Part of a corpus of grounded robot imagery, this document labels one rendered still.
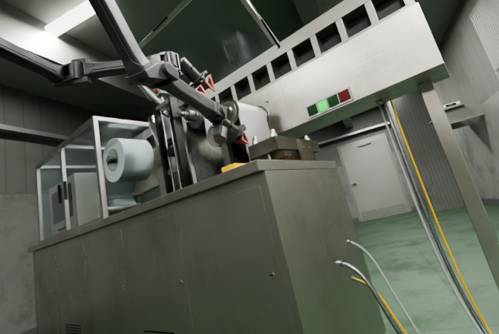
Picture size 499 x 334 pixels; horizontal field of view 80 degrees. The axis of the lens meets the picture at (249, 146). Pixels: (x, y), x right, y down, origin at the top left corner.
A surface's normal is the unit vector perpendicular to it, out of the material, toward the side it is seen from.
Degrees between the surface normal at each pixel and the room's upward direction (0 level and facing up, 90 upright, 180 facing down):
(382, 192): 90
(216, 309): 90
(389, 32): 90
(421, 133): 90
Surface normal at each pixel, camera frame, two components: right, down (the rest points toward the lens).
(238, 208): -0.63, -0.04
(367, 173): -0.38, -0.14
